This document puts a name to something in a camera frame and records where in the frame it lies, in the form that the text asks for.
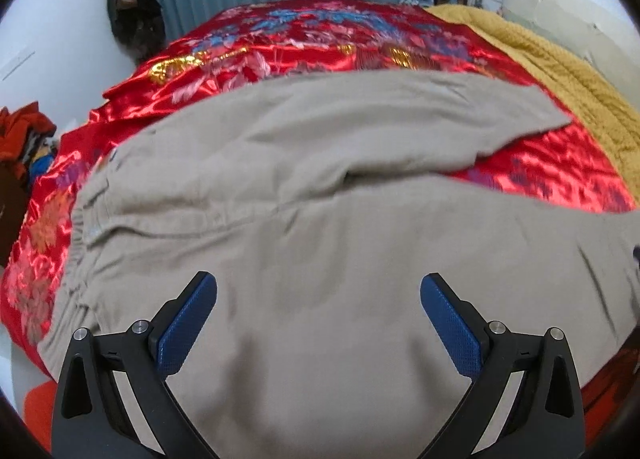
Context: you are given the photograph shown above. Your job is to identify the red embroidered satin blanket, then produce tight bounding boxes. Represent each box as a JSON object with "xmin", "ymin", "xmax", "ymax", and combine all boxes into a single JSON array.
[{"xmin": 0, "ymin": 0, "xmax": 640, "ymax": 445}]

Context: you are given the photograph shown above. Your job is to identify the beige pants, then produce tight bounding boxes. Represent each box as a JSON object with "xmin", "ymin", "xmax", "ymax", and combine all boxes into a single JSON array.
[{"xmin": 37, "ymin": 70, "xmax": 640, "ymax": 459}]

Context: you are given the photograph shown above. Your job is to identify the cream cushion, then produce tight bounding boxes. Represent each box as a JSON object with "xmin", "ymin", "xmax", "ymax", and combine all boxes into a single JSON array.
[{"xmin": 500, "ymin": 0, "xmax": 640, "ymax": 75}]

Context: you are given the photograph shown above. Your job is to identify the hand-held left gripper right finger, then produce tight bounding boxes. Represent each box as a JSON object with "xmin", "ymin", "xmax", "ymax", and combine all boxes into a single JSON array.
[{"xmin": 417, "ymin": 273, "xmax": 587, "ymax": 459}]

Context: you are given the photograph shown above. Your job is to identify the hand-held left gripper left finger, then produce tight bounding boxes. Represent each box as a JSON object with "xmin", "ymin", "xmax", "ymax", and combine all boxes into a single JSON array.
[{"xmin": 51, "ymin": 270, "xmax": 223, "ymax": 459}]

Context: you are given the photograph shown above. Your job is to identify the black hanging garment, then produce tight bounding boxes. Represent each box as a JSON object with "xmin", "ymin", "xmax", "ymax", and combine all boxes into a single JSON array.
[{"xmin": 106, "ymin": 0, "xmax": 167, "ymax": 65}]

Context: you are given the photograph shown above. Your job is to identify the pile of colourful clothes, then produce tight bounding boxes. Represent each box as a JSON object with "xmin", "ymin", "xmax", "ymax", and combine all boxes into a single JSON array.
[{"xmin": 0, "ymin": 102, "xmax": 58, "ymax": 265}]

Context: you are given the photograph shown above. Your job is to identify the orange cloth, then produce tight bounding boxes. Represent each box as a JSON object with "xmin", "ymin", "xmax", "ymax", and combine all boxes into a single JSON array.
[{"xmin": 22, "ymin": 379, "xmax": 58, "ymax": 455}]

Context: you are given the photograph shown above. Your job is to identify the yellow knitted blanket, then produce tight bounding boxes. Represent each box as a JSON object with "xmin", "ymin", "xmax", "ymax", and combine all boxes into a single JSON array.
[{"xmin": 425, "ymin": 4, "xmax": 640, "ymax": 200}]

